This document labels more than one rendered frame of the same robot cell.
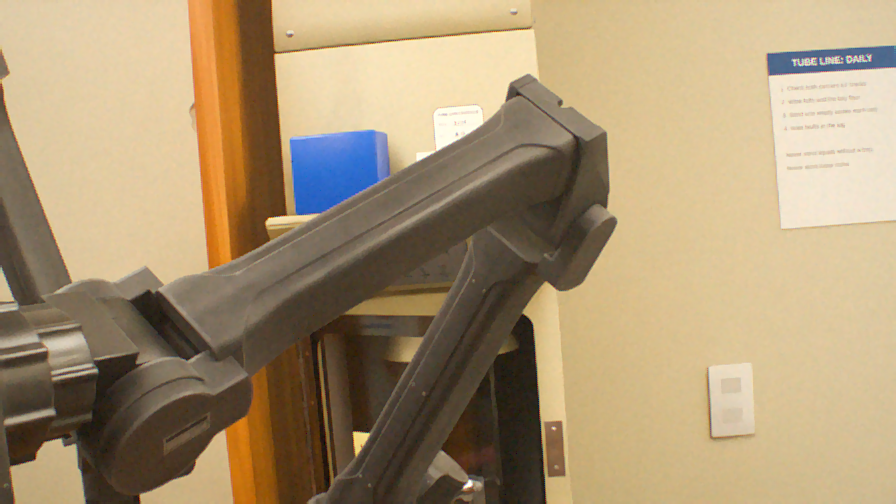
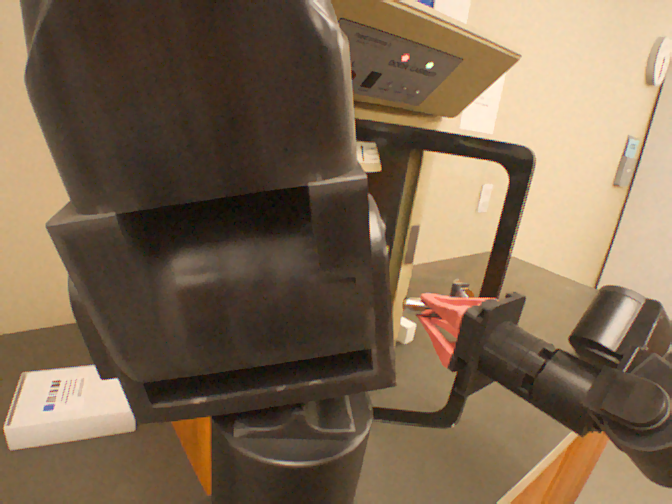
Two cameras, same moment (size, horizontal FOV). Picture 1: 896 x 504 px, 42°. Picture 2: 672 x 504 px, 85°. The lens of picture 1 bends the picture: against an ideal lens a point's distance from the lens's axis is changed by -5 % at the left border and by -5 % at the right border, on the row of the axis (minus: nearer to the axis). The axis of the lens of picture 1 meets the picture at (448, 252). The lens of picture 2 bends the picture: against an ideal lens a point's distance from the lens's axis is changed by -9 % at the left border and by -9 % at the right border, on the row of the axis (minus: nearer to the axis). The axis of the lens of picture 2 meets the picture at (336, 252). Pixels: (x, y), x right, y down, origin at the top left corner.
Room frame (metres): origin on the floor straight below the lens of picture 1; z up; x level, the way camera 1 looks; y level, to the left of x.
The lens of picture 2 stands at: (1.10, 0.44, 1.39)
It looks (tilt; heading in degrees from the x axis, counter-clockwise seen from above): 19 degrees down; 315
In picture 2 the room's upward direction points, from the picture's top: 8 degrees clockwise
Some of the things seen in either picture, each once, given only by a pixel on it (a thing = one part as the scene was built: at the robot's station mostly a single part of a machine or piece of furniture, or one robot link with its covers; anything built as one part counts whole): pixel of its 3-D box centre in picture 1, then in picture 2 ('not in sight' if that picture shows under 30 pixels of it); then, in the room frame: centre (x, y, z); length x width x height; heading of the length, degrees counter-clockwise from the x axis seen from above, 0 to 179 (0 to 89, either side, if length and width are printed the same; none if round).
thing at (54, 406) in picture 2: not in sight; (76, 401); (1.65, 0.38, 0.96); 0.16 x 0.12 x 0.04; 74
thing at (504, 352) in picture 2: not in sight; (512, 356); (1.20, 0.08, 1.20); 0.07 x 0.07 x 0.10; 84
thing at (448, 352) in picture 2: not in sight; (454, 320); (1.28, 0.07, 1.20); 0.09 x 0.07 x 0.07; 174
